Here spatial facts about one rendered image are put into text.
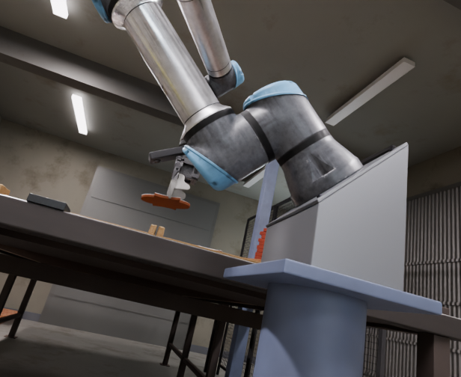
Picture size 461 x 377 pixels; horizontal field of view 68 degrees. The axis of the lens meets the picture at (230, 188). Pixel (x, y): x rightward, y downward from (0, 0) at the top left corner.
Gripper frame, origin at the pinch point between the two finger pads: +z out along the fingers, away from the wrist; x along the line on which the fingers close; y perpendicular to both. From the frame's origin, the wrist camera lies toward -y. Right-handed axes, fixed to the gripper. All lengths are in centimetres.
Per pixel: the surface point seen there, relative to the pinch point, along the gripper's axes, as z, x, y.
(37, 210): 16.1, -22.4, -24.8
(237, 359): 57, 182, 89
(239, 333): 38, 182, 86
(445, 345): 21, -14, 87
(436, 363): 26, -14, 84
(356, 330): 25, -51, 33
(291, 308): 24, -49, 23
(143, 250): 18.1, -20.9, -1.5
